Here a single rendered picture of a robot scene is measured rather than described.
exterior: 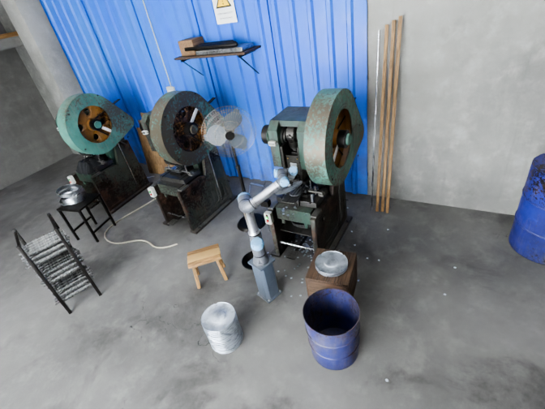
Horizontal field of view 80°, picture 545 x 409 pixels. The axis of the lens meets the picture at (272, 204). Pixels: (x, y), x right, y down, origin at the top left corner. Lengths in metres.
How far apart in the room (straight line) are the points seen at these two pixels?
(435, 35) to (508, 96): 0.89
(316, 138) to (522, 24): 2.01
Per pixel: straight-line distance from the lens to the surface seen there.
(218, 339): 2.93
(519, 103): 3.90
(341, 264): 3.01
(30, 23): 7.16
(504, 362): 3.12
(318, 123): 2.59
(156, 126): 3.67
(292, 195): 3.22
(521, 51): 3.77
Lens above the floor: 2.52
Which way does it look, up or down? 33 degrees down
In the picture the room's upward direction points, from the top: 11 degrees counter-clockwise
